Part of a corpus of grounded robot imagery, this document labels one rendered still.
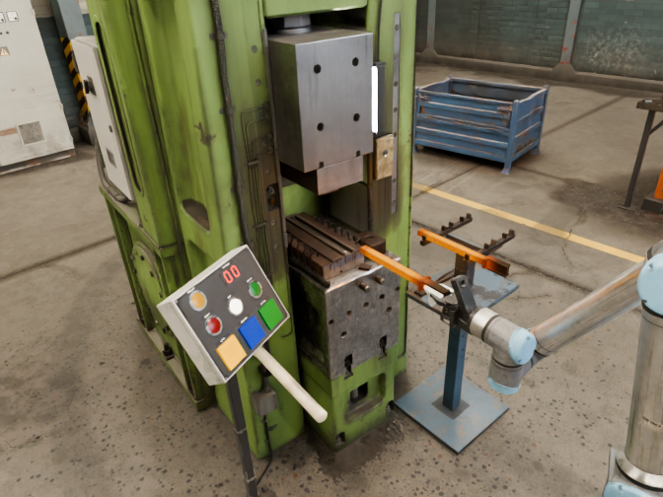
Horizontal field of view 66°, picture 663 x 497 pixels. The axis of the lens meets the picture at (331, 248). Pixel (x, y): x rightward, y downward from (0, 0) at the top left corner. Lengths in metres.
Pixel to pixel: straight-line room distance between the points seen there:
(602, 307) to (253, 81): 1.19
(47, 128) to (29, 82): 0.52
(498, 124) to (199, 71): 4.12
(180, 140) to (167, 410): 1.44
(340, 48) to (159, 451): 1.96
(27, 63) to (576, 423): 6.09
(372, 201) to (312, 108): 0.62
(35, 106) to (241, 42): 5.24
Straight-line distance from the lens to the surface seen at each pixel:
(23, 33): 6.71
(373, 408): 2.51
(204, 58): 1.64
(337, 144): 1.77
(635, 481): 1.53
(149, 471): 2.66
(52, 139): 6.89
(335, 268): 1.96
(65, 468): 2.83
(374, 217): 2.20
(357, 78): 1.77
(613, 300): 1.46
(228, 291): 1.57
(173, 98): 2.02
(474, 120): 5.53
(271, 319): 1.65
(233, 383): 1.82
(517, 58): 10.01
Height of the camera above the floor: 1.99
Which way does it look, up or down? 30 degrees down
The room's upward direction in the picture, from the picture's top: 3 degrees counter-clockwise
